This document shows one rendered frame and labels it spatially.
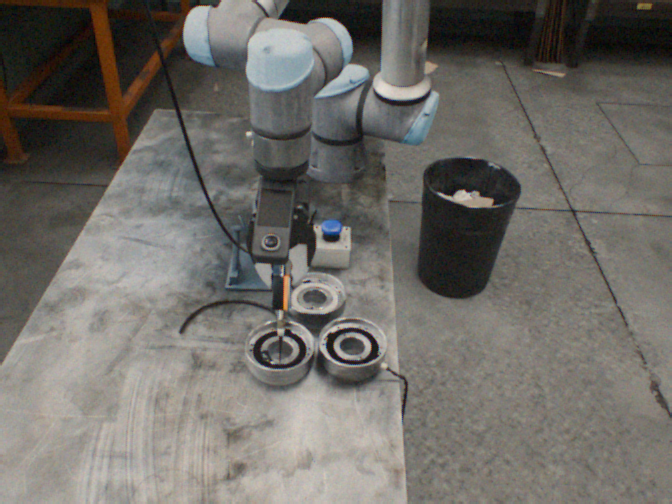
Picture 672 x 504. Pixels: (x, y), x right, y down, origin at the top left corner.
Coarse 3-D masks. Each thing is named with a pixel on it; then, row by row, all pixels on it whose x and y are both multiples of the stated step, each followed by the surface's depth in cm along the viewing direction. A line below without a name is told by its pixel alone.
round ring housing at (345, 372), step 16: (336, 320) 98; (352, 320) 99; (368, 320) 99; (320, 336) 95; (352, 336) 97; (384, 336) 96; (320, 352) 94; (336, 352) 95; (368, 352) 95; (384, 352) 93; (336, 368) 92; (352, 368) 91; (368, 368) 92
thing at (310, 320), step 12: (312, 276) 108; (324, 276) 107; (312, 288) 106; (324, 288) 106; (336, 288) 107; (300, 300) 103; (312, 300) 107; (324, 300) 106; (288, 312) 102; (300, 312) 100; (312, 312) 100; (324, 312) 100; (336, 312) 101; (312, 324) 101; (324, 324) 101
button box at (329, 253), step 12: (348, 228) 117; (324, 240) 114; (336, 240) 114; (348, 240) 114; (324, 252) 113; (336, 252) 113; (348, 252) 113; (312, 264) 115; (324, 264) 115; (336, 264) 114; (348, 264) 114
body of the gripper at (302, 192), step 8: (256, 160) 79; (256, 168) 79; (264, 168) 78; (296, 168) 78; (304, 168) 79; (264, 176) 78; (272, 176) 78; (280, 176) 78; (288, 176) 78; (296, 176) 79; (296, 184) 85; (296, 192) 85; (304, 192) 85; (256, 200) 83; (296, 200) 83; (304, 200) 84; (256, 208) 83; (296, 208) 82; (304, 208) 84; (296, 216) 82; (304, 216) 83; (296, 224) 83; (304, 224) 83; (296, 232) 84; (304, 232) 84; (296, 240) 85
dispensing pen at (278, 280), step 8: (280, 272) 91; (272, 280) 89; (280, 280) 89; (280, 288) 89; (272, 296) 89; (280, 296) 89; (272, 304) 89; (280, 304) 89; (280, 312) 91; (280, 320) 91; (280, 328) 91; (280, 336) 91; (280, 344) 91; (280, 352) 91; (280, 360) 92
